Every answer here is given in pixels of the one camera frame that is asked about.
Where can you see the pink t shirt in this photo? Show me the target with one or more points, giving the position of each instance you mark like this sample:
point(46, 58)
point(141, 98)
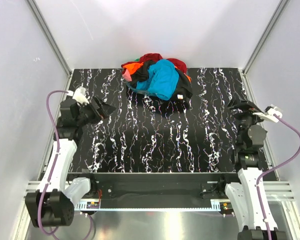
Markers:
point(127, 75)

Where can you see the orange t shirt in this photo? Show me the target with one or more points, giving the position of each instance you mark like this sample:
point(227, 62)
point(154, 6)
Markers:
point(130, 68)

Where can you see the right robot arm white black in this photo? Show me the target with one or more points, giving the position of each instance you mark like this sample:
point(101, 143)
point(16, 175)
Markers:
point(247, 196)

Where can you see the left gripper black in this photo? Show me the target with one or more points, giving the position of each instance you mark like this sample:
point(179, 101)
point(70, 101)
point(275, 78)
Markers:
point(104, 110)

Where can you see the blue t shirt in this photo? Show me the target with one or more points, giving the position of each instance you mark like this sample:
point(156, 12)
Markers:
point(162, 80)

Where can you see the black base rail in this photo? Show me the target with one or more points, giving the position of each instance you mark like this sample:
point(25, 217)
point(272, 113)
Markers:
point(157, 191)

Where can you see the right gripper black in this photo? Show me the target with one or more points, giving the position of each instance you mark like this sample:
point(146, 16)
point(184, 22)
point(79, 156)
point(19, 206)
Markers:
point(247, 107)

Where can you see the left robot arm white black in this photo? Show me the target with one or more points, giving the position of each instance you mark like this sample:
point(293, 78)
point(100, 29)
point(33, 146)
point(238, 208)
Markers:
point(53, 203)

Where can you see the black mesh t shirt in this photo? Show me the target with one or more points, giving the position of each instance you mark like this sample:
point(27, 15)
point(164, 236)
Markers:
point(183, 91)

